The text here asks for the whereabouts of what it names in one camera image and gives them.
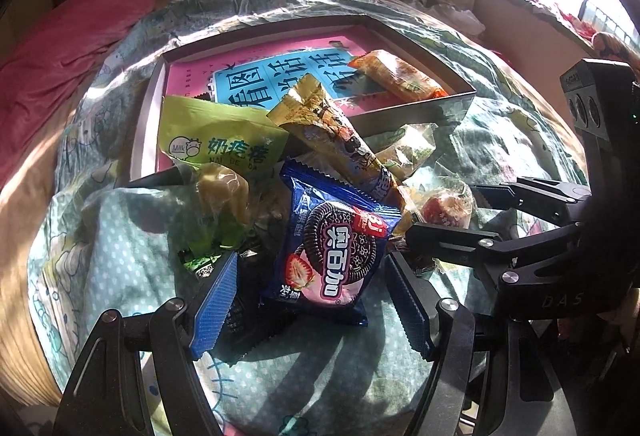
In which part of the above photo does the clear packet with red sweet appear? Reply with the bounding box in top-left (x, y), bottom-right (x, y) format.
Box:
top-left (400, 179), bottom-right (476, 237)

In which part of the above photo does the green bread packet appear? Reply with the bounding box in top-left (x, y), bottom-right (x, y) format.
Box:
top-left (157, 95), bottom-right (291, 277)

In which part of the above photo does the black snack packet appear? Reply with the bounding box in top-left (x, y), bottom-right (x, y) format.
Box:
top-left (220, 236), bottom-right (296, 367)

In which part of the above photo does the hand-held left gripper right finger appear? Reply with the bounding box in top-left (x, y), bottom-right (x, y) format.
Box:
top-left (385, 251), bottom-right (571, 436)

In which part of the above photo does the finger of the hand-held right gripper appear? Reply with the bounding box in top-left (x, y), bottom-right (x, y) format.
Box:
top-left (405, 221), bottom-right (582, 288)
top-left (469, 175), bottom-right (594, 226)

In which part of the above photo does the blue cookie packet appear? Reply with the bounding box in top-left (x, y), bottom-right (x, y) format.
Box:
top-left (259, 156), bottom-right (403, 327)

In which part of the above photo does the orange snack packet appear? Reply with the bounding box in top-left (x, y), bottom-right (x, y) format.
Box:
top-left (347, 49), bottom-right (448, 102)

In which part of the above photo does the printed green blanket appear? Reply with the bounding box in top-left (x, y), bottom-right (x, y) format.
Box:
top-left (25, 0), bottom-right (591, 436)

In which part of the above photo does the grey cardboard box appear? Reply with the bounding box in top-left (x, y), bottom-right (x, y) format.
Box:
top-left (130, 14), bottom-right (478, 189)

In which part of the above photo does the long yellow snack packet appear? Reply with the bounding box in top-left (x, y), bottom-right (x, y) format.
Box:
top-left (265, 74), bottom-right (406, 222)

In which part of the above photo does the pink blanket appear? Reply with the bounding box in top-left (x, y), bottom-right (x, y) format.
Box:
top-left (0, 0), bottom-right (158, 192)

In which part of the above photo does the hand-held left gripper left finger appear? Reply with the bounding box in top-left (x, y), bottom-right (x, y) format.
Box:
top-left (52, 251), bottom-right (240, 436)

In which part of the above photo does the clear cracker packet green label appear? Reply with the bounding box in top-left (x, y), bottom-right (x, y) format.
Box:
top-left (372, 123), bottom-right (441, 182)

